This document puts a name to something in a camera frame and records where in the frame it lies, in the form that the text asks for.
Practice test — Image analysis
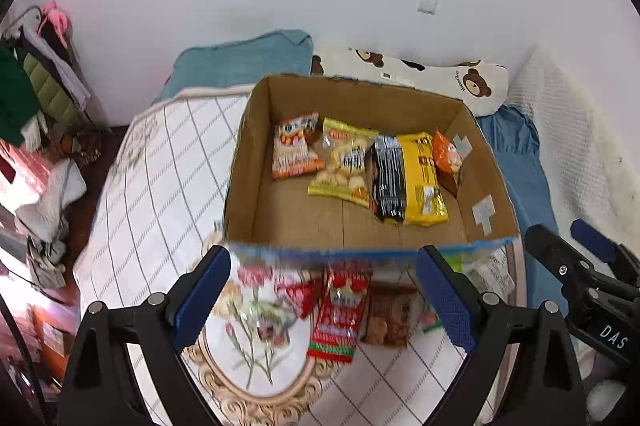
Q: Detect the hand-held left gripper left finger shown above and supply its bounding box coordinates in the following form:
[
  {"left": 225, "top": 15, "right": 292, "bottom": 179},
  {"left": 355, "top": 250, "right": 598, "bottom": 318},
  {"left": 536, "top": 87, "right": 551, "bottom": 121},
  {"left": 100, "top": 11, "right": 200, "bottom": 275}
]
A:
[{"left": 57, "top": 245, "right": 232, "bottom": 426}]

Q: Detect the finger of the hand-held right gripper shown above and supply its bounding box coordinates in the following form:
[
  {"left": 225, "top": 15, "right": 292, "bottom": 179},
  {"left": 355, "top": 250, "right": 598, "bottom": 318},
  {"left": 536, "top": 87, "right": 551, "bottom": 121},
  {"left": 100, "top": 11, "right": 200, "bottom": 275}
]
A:
[
  {"left": 524, "top": 223, "right": 601, "bottom": 307},
  {"left": 571, "top": 219, "right": 640, "bottom": 292}
]

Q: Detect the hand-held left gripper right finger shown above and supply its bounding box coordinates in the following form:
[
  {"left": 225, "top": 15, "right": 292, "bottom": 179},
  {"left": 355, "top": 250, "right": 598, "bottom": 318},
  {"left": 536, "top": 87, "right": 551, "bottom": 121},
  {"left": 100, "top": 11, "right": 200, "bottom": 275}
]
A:
[{"left": 416, "top": 245, "right": 586, "bottom": 426}]

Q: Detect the printed cardboard box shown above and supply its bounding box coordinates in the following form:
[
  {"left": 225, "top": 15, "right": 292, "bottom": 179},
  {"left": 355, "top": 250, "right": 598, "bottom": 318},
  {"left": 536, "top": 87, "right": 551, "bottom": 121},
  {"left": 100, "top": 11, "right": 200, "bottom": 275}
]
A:
[{"left": 222, "top": 73, "right": 523, "bottom": 258}]

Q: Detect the green and white snack packet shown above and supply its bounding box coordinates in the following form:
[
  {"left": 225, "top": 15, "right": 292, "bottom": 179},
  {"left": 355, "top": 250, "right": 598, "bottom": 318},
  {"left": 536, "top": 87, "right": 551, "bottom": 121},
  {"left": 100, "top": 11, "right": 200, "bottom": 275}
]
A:
[{"left": 420, "top": 296, "right": 443, "bottom": 335}]

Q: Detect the brown snack packet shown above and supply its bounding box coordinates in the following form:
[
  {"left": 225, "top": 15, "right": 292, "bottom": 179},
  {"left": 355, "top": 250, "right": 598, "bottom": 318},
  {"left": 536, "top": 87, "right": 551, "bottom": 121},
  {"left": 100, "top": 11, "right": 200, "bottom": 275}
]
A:
[{"left": 361, "top": 282, "right": 418, "bottom": 348}]

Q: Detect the small red snack packet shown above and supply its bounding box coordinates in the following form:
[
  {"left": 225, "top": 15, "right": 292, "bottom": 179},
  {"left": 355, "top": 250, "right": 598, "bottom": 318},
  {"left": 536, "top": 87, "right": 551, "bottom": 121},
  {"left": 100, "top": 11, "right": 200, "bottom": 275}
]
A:
[{"left": 274, "top": 273, "right": 323, "bottom": 321}]

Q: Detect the blue bedsheet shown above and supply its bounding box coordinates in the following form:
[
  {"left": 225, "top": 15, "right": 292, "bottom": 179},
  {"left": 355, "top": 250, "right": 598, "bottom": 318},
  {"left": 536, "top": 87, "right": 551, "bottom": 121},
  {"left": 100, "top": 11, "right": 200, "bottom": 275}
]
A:
[{"left": 475, "top": 105, "right": 573, "bottom": 307}]

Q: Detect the red and green snack packet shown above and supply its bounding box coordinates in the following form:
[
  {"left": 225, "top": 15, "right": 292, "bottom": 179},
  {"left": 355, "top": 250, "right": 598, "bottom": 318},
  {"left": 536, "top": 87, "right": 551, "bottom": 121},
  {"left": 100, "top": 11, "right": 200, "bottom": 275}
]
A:
[{"left": 307, "top": 270, "right": 373, "bottom": 363}]

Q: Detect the white textured blanket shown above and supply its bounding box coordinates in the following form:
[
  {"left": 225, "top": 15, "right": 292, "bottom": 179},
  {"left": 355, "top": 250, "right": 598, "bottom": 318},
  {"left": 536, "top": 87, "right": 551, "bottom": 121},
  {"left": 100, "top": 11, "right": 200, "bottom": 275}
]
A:
[{"left": 505, "top": 46, "right": 640, "bottom": 257}]

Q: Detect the yellow snack packet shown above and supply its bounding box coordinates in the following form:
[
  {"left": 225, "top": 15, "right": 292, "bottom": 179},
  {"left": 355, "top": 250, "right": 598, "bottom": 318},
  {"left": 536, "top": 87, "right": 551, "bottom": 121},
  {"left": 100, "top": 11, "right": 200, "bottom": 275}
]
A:
[{"left": 397, "top": 132, "right": 449, "bottom": 227}]

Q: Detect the black snack packet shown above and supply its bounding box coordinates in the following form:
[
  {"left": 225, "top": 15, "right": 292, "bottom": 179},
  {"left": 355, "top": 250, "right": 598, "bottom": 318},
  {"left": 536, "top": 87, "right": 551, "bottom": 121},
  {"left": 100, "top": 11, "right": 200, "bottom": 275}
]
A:
[{"left": 369, "top": 135, "right": 407, "bottom": 225}]

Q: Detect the small orange snack packet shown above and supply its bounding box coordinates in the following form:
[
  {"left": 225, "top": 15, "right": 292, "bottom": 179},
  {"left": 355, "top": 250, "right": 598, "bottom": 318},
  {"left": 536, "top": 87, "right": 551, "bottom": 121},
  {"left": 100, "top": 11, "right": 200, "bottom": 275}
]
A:
[{"left": 432, "top": 130, "right": 466, "bottom": 197}]

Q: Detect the orange and white snack packet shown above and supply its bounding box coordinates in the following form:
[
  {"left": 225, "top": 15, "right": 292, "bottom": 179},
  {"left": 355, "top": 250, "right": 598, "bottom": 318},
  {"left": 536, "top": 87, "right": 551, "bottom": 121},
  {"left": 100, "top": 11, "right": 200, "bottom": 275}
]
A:
[{"left": 271, "top": 112, "right": 327, "bottom": 180}]

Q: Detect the yellow biscuit packet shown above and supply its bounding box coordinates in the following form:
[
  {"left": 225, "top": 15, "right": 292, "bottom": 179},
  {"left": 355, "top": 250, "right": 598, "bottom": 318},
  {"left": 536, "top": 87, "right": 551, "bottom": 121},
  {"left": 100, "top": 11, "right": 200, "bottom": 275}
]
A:
[{"left": 307, "top": 117, "right": 379, "bottom": 209}]

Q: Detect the white crumpled cloth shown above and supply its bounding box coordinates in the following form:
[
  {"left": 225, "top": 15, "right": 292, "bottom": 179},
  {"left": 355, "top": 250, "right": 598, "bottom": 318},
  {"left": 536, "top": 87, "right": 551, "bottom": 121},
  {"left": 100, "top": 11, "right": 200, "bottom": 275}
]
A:
[{"left": 15, "top": 158, "right": 87, "bottom": 242}]

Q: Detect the bear print pillow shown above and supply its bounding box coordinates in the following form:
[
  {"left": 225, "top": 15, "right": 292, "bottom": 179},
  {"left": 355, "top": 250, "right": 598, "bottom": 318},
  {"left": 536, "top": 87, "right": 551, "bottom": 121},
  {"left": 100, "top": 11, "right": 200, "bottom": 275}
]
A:
[{"left": 311, "top": 47, "right": 509, "bottom": 116}]

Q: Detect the teal blanket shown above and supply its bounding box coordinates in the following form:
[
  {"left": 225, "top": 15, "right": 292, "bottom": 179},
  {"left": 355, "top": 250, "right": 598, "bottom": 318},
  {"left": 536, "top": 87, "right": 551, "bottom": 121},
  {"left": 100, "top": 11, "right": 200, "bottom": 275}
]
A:
[{"left": 155, "top": 29, "right": 314, "bottom": 104}]

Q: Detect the pale hanging garment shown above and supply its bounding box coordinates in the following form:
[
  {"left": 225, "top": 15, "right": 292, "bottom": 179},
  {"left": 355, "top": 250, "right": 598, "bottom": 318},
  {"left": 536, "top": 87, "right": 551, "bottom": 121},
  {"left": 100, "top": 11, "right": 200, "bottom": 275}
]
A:
[{"left": 25, "top": 31, "right": 92, "bottom": 108}]

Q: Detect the olive quilted jacket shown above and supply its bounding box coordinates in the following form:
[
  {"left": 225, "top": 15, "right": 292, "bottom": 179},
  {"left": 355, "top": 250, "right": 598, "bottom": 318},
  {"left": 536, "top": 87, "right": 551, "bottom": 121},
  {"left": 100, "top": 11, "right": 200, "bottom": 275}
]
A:
[{"left": 22, "top": 53, "right": 68, "bottom": 127}]

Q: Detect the green garment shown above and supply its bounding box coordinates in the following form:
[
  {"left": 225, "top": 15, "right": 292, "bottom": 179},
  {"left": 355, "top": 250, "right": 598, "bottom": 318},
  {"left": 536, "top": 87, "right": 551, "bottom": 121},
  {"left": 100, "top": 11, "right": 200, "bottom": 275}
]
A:
[{"left": 0, "top": 48, "right": 41, "bottom": 144}]

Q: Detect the pink cloth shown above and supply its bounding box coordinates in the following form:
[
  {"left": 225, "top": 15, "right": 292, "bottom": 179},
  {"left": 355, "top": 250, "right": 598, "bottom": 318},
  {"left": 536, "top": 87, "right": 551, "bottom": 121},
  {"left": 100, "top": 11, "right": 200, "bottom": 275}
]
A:
[{"left": 42, "top": 1, "right": 73, "bottom": 48}]

